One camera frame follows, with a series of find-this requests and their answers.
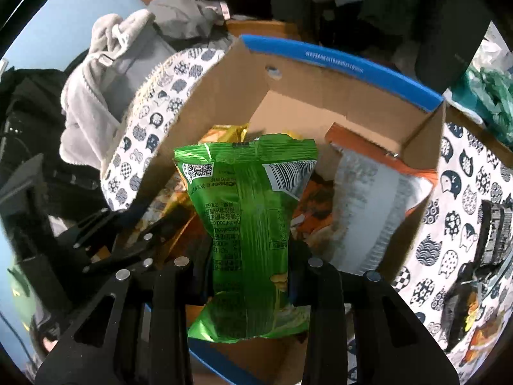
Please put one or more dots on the blue cardboard box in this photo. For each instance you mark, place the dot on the blue cardboard box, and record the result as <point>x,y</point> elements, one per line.
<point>304,112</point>

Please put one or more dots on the teal plastic bags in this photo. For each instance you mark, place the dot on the teal plastic bags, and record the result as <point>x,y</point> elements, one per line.
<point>493,96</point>

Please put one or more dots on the green snack packet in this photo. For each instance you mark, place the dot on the green snack packet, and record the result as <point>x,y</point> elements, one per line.
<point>248,208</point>

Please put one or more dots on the black orange snack packet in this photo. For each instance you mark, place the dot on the black orange snack packet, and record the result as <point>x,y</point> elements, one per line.
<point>461,308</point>

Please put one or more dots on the grey cloth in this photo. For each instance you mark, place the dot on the grey cloth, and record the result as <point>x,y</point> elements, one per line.
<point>180,12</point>

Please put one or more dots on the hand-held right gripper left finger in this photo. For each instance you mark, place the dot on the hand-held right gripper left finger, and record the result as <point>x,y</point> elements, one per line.
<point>176,288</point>

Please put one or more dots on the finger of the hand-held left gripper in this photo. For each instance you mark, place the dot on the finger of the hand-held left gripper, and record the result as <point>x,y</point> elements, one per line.
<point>132,252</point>
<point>104,226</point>

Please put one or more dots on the cat print cloth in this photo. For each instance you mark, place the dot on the cat print cloth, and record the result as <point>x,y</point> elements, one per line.
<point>453,224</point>

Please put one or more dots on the white orange snack packet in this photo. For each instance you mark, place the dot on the white orange snack packet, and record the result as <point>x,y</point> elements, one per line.
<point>368,208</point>

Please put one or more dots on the black snack bar packet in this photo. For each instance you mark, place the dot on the black snack bar packet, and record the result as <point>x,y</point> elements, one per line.
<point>495,232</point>

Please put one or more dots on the white plastic bag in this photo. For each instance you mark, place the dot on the white plastic bag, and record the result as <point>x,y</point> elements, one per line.
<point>495,48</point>

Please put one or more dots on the large orange noodle packet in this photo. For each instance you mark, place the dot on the large orange noodle packet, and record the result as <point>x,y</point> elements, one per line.
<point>316,200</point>

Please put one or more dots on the black jacket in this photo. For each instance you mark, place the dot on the black jacket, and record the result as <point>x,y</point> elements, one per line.
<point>441,28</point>

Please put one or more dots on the light grey fleece garment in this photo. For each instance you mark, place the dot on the light grey fleece garment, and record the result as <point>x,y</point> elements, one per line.
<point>88,100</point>

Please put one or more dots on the long yellow snack packet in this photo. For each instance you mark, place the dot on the long yellow snack packet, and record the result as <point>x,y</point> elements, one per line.
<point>168,208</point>

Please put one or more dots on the small wooden box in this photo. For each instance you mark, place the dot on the small wooden box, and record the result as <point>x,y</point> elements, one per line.
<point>260,30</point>

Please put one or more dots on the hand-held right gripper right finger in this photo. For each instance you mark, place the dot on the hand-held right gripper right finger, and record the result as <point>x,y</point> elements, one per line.
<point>324,288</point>

